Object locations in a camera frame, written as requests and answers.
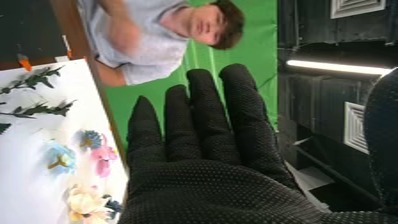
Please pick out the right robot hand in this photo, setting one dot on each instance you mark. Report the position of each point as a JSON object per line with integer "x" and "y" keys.
{"x": 214, "y": 186}

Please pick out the person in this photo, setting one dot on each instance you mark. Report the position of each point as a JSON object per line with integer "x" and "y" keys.
{"x": 148, "y": 43}

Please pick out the dark mat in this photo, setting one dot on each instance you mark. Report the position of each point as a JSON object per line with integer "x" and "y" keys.
{"x": 27, "y": 26}

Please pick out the white flower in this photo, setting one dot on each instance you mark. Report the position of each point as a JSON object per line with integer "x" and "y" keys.
{"x": 86, "y": 201}

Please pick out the white air vent grille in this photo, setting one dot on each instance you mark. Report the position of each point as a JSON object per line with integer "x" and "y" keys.
{"x": 356, "y": 6}
{"x": 356, "y": 128}

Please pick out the white sheet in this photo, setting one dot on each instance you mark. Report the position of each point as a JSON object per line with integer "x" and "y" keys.
{"x": 24, "y": 186}

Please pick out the green sprig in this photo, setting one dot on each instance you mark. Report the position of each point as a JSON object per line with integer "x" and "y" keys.
{"x": 4, "y": 128}
{"x": 36, "y": 79}

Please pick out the white strip light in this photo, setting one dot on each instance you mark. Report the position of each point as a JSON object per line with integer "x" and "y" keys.
{"x": 338, "y": 67}

